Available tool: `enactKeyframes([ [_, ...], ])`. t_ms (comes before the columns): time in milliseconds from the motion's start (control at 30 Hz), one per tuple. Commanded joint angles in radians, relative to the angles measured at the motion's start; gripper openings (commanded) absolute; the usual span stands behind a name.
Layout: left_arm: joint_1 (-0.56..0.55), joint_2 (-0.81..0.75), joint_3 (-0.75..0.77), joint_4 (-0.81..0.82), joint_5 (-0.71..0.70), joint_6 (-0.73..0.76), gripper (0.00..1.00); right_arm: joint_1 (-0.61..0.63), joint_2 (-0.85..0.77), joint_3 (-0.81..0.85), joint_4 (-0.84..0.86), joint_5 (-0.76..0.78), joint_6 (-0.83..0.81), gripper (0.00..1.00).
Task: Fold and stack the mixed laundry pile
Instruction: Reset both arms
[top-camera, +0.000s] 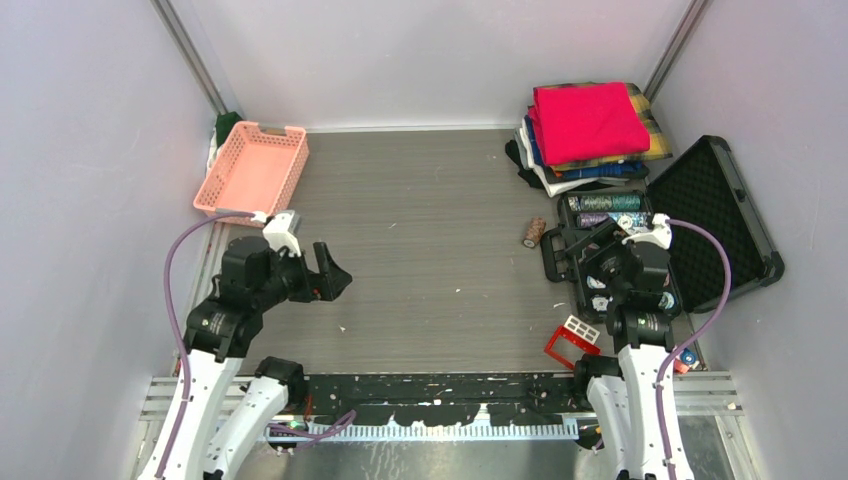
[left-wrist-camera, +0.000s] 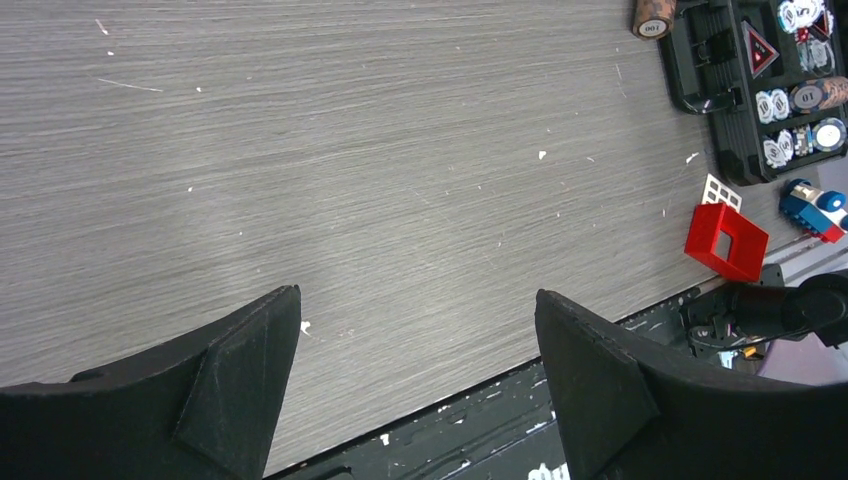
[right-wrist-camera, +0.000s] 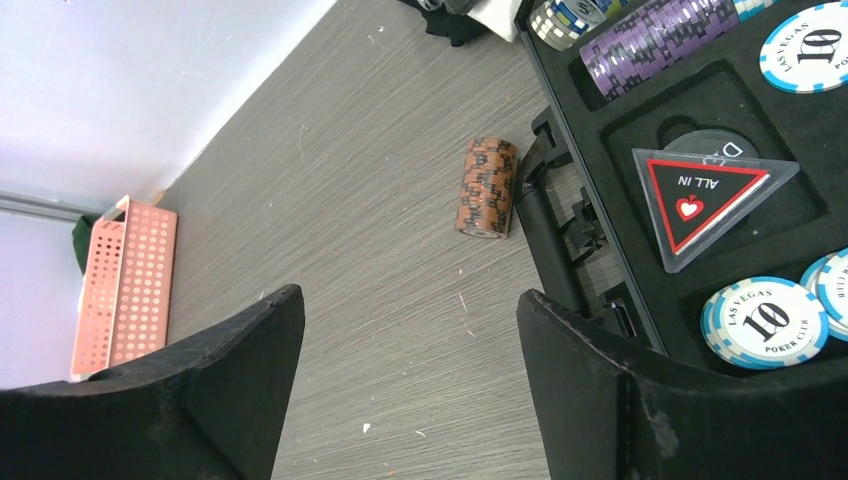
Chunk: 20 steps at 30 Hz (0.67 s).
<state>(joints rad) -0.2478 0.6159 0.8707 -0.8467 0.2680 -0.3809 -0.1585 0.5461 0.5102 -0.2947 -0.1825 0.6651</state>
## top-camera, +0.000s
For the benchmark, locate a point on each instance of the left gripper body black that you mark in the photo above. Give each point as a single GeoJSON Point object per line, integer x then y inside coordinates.
{"type": "Point", "coordinates": [301, 283]}

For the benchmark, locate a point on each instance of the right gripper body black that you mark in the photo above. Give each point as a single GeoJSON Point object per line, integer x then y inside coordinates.
{"type": "Point", "coordinates": [605, 263]}

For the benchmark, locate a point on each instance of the yellow plaid flannel shirt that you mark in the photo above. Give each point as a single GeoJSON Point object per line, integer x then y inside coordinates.
{"type": "Point", "coordinates": [659, 147]}

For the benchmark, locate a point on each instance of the red garment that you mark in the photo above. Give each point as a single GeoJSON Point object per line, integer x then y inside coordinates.
{"type": "Point", "coordinates": [584, 122]}

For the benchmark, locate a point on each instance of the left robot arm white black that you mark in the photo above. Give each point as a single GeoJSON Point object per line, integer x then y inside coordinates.
{"type": "Point", "coordinates": [255, 276]}

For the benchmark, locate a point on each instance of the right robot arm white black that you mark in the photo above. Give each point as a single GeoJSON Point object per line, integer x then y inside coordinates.
{"type": "Point", "coordinates": [631, 391]}

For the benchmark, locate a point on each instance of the pink plastic laundry basket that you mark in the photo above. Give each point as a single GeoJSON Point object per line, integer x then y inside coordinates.
{"type": "Point", "coordinates": [257, 169]}

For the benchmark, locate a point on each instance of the brown poker chip roll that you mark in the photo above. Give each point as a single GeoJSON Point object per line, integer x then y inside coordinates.
{"type": "Point", "coordinates": [533, 234]}

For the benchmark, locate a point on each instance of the white folded garment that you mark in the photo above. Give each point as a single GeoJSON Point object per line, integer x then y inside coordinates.
{"type": "Point", "coordinates": [552, 187]}

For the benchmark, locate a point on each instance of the blue plaid folded shirt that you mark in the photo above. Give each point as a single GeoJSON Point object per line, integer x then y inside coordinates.
{"type": "Point", "coordinates": [626, 169]}

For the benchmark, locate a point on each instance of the blue toy figure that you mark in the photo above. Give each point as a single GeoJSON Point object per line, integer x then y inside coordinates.
{"type": "Point", "coordinates": [687, 361]}

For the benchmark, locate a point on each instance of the black foam-lined carrying case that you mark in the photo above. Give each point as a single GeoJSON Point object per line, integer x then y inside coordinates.
{"type": "Point", "coordinates": [703, 186]}

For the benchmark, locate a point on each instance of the green and white cloth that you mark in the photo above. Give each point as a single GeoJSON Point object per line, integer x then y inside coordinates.
{"type": "Point", "coordinates": [223, 126]}

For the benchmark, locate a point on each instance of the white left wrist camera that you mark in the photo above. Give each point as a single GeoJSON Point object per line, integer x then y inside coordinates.
{"type": "Point", "coordinates": [280, 231]}

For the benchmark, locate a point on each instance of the red plastic frame block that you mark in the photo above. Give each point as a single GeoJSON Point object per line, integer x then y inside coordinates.
{"type": "Point", "coordinates": [571, 340]}

